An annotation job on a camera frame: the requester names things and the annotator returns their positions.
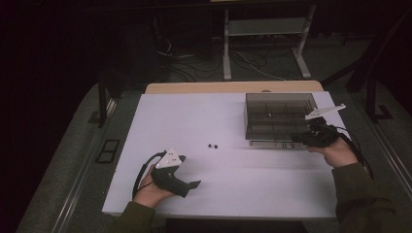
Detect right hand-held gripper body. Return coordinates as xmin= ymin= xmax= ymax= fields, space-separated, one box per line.
xmin=304 ymin=103 xmax=347 ymax=149

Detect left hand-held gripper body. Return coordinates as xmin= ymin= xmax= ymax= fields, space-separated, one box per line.
xmin=150 ymin=148 xmax=192 ymax=198

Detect smoky transparent storage box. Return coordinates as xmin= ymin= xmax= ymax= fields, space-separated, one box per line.
xmin=244 ymin=92 xmax=319 ymax=143

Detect smoky transparent box drawer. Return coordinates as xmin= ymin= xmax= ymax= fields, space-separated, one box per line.
xmin=248 ymin=139 xmax=309 ymax=150

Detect person's left hand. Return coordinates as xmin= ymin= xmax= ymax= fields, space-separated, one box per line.
xmin=133 ymin=164 xmax=176 ymax=209

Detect person's right hand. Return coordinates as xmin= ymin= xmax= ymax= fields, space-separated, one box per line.
xmin=305 ymin=137 xmax=360 ymax=169

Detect white board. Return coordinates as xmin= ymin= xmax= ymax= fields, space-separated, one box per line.
xmin=101 ymin=90 xmax=351 ymax=221

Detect black upright stand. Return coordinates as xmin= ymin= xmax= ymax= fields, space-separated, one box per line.
xmin=96 ymin=69 xmax=124 ymax=128
xmin=365 ymin=77 xmax=394 ymax=123

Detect wooden table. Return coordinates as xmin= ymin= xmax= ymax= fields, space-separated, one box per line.
xmin=144 ymin=80 xmax=325 ymax=95

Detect grey metal stand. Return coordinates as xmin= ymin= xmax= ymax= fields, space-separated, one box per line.
xmin=223 ymin=4 xmax=317 ymax=82

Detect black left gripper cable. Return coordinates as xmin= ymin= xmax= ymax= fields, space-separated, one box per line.
xmin=131 ymin=150 xmax=167 ymax=199

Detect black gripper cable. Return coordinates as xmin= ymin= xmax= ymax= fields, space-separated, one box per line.
xmin=334 ymin=125 xmax=375 ymax=181
xmin=131 ymin=150 xmax=167 ymax=199

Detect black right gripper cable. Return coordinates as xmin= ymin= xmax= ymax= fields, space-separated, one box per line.
xmin=334 ymin=125 xmax=375 ymax=181

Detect white floor cable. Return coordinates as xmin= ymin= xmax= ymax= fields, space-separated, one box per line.
xmin=237 ymin=50 xmax=287 ymax=82

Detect black floor cables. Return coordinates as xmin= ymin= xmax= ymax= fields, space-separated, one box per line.
xmin=154 ymin=35 xmax=225 ymax=83

